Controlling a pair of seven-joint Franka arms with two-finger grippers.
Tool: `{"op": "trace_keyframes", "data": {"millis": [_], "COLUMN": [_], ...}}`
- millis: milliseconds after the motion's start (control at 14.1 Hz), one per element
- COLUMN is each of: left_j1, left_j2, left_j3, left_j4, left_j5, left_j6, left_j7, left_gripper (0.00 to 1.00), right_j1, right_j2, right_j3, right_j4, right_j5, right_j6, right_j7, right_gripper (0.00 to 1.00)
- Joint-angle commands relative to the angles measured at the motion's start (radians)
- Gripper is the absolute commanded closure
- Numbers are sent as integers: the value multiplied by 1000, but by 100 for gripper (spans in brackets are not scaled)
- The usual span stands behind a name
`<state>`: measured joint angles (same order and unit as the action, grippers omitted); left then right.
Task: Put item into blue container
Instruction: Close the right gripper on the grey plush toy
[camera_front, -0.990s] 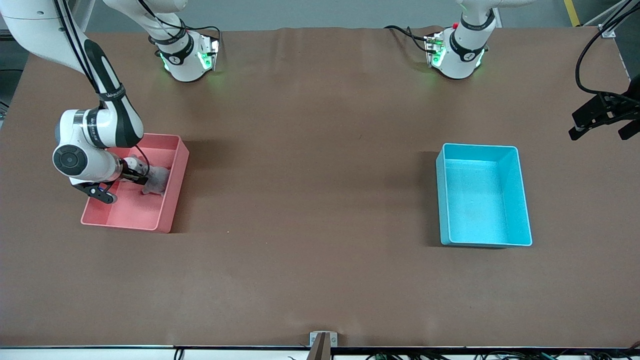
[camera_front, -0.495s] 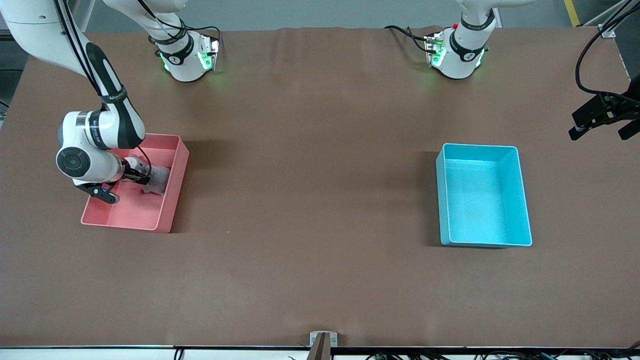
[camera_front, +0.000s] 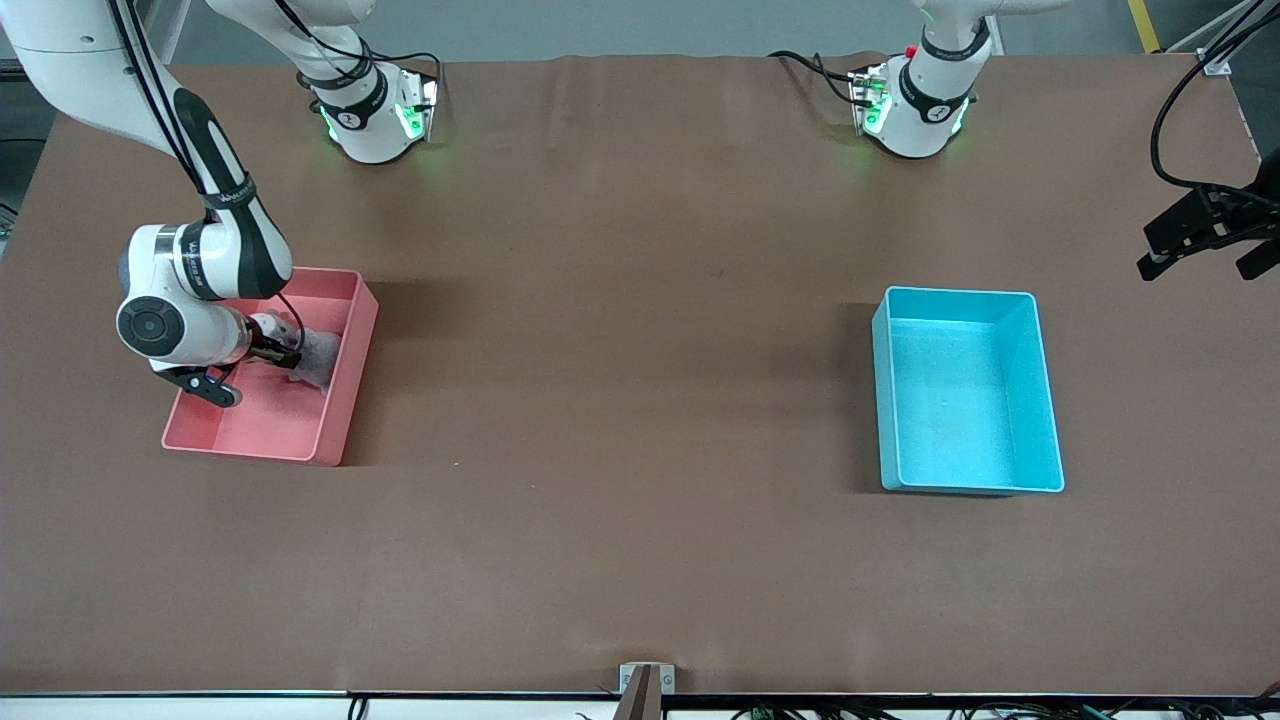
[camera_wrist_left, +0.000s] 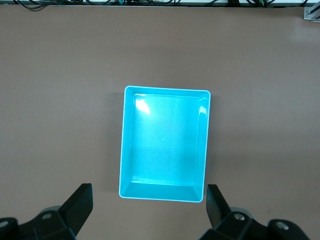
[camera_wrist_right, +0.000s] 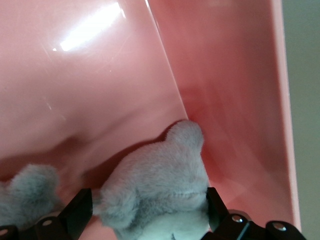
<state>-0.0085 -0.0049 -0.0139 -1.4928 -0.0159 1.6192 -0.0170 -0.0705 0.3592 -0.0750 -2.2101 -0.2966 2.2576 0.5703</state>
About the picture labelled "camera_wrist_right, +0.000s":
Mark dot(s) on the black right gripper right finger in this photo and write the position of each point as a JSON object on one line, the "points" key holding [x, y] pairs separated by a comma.
{"points": [[225, 222]]}

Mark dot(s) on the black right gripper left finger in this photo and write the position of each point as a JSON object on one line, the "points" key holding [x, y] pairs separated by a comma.
{"points": [[75, 215]]}

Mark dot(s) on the grey plush toy white belly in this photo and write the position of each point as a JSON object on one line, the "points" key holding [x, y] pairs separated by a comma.
{"points": [[155, 175]]}

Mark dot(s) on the pink plastic box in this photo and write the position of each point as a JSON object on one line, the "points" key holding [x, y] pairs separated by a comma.
{"points": [[100, 75]]}

